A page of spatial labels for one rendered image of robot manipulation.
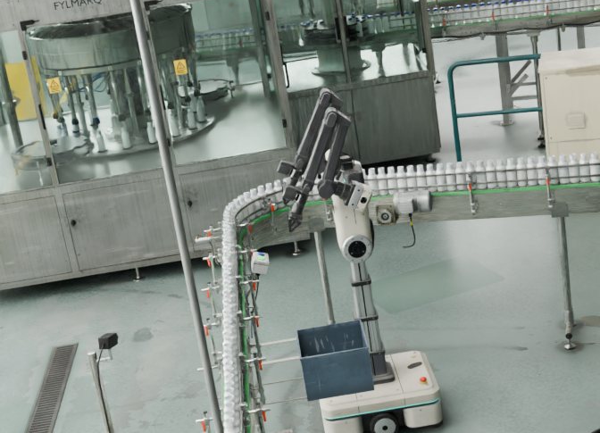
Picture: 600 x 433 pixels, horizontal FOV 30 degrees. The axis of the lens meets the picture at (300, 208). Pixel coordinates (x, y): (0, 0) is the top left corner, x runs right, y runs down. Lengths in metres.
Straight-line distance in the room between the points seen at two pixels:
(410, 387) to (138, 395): 1.89
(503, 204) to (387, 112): 3.97
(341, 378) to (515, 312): 2.58
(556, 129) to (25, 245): 4.23
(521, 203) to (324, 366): 2.13
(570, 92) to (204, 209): 2.96
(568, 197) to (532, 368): 1.02
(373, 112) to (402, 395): 4.88
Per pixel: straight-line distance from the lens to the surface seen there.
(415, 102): 10.60
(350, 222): 5.83
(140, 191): 8.70
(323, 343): 5.37
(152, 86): 2.54
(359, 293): 6.04
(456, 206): 6.80
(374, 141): 10.63
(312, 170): 5.58
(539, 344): 7.06
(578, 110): 8.92
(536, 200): 6.75
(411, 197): 6.70
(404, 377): 6.26
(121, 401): 7.17
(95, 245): 8.87
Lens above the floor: 3.15
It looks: 18 degrees down
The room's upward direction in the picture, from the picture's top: 9 degrees counter-clockwise
